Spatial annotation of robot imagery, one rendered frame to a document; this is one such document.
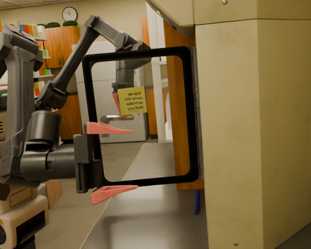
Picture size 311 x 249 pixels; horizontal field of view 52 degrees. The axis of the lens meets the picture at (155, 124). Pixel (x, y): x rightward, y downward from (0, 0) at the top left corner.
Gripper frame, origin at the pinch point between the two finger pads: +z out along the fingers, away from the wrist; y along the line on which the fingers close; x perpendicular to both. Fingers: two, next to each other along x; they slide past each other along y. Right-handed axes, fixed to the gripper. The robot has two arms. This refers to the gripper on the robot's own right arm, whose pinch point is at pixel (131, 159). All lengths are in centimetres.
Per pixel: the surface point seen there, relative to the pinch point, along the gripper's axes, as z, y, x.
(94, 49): -164, 150, 473
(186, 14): 11.4, 25.5, 3.0
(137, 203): -8.2, -16.9, 39.3
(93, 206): -102, -68, 253
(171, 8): 8.7, 26.9, 2.6
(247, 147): 21.2, 0.4, 8.3
